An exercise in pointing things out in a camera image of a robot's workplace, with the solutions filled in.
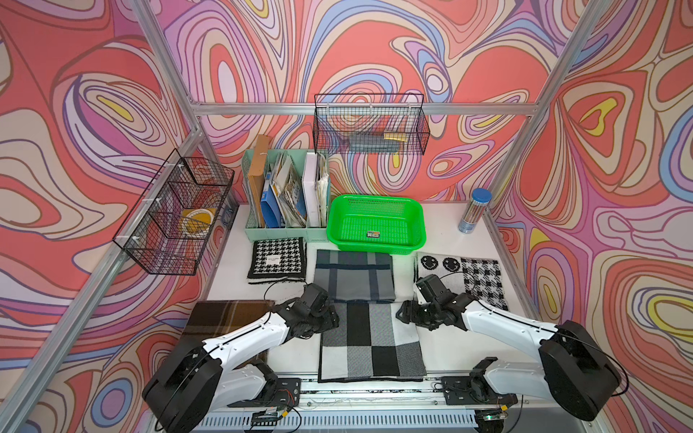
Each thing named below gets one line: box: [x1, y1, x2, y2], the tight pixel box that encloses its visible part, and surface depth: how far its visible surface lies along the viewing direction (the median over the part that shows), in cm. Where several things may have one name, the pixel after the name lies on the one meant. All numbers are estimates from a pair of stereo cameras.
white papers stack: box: [301, 151, 330, 228], surface depth 98 cm
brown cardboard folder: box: [248, 134, 269, 229], surface depth 88 cm
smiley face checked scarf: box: [415, 252, 510, 312], surface depth 95 cm
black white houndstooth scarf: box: [247, 237, 308, 285], surface depth 98 cm
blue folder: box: [260, 184, 285, 229], surface depth 97 cm
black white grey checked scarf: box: [317, 302, 427, 384], surface depth 81 cm
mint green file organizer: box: [241, 149, 332, 243], surface depth 101 cm
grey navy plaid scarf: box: [313, 248, 397, 304], surface depth 98 cm
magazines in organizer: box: [270, 153, 307, 229], surface depth 100 cm
